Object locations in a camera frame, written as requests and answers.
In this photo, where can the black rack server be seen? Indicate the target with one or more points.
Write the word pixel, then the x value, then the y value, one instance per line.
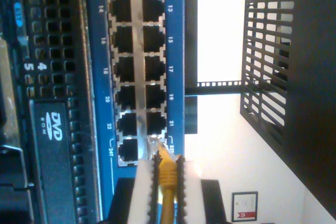
pixel 52 129

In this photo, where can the black perforated metal panel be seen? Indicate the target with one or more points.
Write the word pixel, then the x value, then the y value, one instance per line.
pixel 315 77

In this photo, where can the framed wall certificate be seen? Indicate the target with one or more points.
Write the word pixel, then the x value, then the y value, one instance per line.
pixel 244 205

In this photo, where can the black perforated rack post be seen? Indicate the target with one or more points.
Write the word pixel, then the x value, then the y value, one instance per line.
pixel 218 90

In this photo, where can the blue network switch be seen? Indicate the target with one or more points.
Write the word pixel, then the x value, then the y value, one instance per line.
pixel 97 51

